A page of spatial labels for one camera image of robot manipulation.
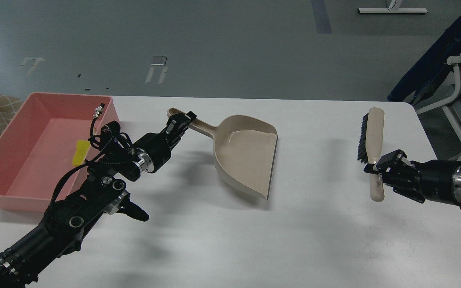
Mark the yellow green sponge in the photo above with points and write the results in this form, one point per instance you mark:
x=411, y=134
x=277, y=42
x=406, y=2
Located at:
x=82, y=147

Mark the white chair frame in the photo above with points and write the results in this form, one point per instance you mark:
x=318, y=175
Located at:
x=451, y=105

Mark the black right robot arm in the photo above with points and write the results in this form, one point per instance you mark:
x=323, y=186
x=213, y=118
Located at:
x=435, y=180

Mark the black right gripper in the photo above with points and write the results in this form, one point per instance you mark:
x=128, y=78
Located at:
x=436, y=180

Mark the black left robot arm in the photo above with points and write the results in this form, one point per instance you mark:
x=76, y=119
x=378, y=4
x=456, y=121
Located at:
x=88, y=191

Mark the pink plastic bin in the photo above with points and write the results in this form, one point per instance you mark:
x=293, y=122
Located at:
x=38, y=146

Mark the beige hand brush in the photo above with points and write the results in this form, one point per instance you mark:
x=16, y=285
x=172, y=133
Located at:
x=370, y=148

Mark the beige plastic dustpan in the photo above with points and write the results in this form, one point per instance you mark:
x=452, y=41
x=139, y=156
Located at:
x=244, y=150

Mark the white stand base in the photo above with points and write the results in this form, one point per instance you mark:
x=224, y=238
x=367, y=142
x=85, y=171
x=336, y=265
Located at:
x=393, y=7

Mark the blue jacket on chair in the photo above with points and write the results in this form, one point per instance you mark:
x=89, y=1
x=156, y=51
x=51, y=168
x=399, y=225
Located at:
x=429, y=72

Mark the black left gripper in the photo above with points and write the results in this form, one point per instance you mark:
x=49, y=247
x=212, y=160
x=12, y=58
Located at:
x=153, y=149

